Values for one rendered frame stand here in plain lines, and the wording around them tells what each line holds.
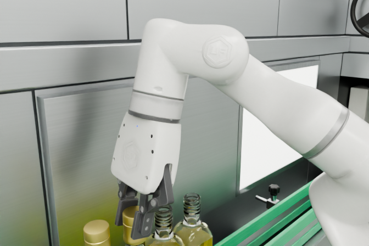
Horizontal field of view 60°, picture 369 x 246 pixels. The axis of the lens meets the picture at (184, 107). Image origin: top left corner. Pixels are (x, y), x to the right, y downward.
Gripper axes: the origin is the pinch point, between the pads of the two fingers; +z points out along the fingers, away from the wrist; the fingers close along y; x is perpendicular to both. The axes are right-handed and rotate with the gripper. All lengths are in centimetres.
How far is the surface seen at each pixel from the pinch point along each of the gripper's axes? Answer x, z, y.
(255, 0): 38, -45, -16
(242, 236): 35.8, 11.4, -3.8
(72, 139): -5.7, -8.5, -12.2
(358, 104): 117, -28, -12
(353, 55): 100, -45, -12
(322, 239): 60, 12, 5
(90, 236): -7.1, 1.2, 0.6
